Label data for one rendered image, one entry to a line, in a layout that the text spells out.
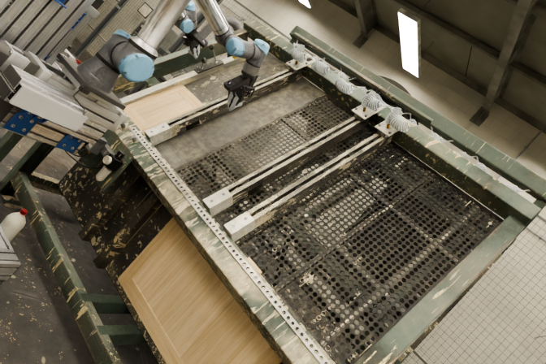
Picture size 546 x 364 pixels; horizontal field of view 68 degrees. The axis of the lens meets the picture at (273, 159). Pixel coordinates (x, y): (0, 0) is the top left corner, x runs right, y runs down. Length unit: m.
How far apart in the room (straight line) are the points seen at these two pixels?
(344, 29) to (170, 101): 6.03
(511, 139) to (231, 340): 5.96
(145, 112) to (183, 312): 1.13
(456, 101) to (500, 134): 0.86
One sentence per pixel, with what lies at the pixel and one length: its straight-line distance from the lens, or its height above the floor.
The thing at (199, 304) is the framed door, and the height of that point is 0.54.
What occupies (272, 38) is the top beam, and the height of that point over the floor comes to 1.87.
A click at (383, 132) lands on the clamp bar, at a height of 1.77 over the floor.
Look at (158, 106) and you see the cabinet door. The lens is 2.50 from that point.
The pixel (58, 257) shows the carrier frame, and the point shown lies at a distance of 2.39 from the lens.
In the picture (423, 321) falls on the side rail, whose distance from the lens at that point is 1.73.
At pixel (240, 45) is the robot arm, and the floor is 1.55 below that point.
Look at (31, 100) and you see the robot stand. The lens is 1.50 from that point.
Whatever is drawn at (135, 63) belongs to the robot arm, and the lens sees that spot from 1.57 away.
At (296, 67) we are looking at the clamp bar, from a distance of 2.62.
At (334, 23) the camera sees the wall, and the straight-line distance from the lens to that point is 8.33.
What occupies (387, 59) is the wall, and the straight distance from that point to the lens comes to 7.73.
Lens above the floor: 1.32
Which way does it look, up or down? 1 degrees down
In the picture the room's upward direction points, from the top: 42 degrees clockwise
